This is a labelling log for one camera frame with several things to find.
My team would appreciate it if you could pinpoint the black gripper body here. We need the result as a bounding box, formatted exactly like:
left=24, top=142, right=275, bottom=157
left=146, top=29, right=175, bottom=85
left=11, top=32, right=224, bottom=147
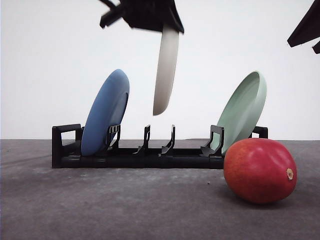
left=99, top=0, right=184, bottom=33

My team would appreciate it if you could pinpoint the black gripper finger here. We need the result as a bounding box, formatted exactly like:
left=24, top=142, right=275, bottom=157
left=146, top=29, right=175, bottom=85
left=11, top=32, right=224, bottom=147
left=155, top=0, right=185, bottom=34
left=287, top=0, right=320, bottom=54

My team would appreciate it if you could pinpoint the white plate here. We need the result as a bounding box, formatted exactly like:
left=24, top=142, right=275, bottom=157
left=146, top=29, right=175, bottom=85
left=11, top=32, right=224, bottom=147
left=153, top=23, right=179, bottom=116

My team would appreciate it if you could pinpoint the red pomegranate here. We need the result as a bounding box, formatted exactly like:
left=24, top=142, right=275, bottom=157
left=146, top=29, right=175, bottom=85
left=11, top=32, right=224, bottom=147
left=223, top=138, right=297, bottom=204

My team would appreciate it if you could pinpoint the blue plate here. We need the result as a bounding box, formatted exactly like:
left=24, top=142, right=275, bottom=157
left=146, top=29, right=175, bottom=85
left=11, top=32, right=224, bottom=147
left=81, top=69, right=130, bottom=156

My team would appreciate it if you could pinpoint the green plate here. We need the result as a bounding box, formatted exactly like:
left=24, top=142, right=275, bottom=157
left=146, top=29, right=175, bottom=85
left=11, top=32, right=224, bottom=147
left=211, top=71, right=267, bottom=155

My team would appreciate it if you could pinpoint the black plastic dish rack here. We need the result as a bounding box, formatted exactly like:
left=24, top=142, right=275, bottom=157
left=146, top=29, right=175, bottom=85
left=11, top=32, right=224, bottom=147
left=51, top=123, right=269, bottom=170

